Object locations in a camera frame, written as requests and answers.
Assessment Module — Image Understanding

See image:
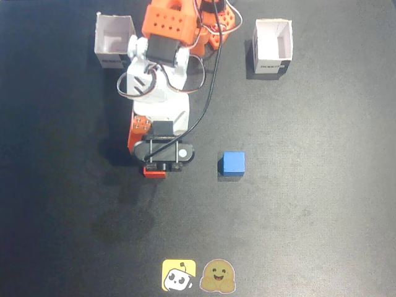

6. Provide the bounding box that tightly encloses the white red servo wire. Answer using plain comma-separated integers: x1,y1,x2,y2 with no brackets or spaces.
116,61,159,100
160,0,244,95

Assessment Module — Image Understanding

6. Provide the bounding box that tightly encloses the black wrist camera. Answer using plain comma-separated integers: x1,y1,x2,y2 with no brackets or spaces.
132,121,196,173

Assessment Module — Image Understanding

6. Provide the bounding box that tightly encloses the red cube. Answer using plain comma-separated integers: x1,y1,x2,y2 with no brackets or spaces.
142,166,168,179

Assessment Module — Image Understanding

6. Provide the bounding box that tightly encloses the blue cube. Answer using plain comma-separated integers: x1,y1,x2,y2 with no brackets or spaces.
218,151,246,178

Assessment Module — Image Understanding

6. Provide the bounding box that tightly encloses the yellow robot face sticker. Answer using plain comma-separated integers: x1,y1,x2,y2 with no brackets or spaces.
161,259,197,292

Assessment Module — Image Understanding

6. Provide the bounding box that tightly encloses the white paper box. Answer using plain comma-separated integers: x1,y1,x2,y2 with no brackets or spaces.
252,18,294,75
93,12,137,69

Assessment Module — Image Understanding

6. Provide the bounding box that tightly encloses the black camera cable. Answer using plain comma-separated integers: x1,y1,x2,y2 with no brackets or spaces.
144,0,225,161

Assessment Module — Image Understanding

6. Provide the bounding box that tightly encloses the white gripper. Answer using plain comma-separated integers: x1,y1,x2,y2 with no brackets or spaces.
127,92,190,158

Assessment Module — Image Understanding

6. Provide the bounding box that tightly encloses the hugging face emoji sticker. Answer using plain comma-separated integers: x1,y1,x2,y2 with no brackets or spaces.
199,258,236,293

